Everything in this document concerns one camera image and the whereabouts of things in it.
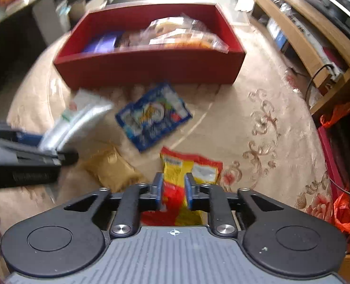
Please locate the red bin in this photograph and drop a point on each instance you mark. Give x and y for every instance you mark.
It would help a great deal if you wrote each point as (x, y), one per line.
(328, 156)

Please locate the gold snack packet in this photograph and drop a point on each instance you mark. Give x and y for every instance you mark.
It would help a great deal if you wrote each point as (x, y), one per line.
(113, 168)

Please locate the dark curved counter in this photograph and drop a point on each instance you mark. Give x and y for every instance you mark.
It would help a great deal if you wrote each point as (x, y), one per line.
(42, 17)

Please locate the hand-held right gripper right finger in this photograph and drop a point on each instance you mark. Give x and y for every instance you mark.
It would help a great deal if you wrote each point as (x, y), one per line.
(189, 192)

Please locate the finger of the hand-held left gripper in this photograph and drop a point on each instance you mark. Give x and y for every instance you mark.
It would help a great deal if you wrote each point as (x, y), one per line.
(30, 139)
(45, 157)

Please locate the white paper bag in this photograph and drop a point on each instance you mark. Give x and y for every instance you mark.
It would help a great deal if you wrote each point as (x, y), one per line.
(245, 2)

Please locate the blue printed snack packet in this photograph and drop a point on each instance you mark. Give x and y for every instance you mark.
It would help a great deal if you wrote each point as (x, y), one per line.
(151, 118)

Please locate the wooden shelf unit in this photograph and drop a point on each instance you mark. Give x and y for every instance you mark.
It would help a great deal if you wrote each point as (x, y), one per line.
(281, 9)

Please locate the brown cardboard carton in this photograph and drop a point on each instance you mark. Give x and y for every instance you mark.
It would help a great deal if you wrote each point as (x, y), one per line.
(86, 4)

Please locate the yellow red snack packet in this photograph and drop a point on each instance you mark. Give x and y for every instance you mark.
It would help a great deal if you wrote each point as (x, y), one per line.
(175, 165)

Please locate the red cardboard box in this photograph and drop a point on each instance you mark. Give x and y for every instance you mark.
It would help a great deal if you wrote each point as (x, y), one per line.
(148, 68)

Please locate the white grey snack packet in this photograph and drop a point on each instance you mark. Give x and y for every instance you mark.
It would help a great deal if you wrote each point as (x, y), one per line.
(83, 115)

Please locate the clear bag of orange snacks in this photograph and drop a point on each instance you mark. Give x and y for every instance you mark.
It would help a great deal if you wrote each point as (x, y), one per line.
(198, 43)

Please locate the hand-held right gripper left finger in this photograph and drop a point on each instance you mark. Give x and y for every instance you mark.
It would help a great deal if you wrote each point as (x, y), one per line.
(158, 192)

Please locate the orange plastic bag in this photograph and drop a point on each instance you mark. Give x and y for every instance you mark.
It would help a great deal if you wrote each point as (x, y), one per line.
(346, 213)

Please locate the purple blue snack packet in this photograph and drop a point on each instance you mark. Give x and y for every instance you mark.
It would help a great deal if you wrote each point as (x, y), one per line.
(104, 43)

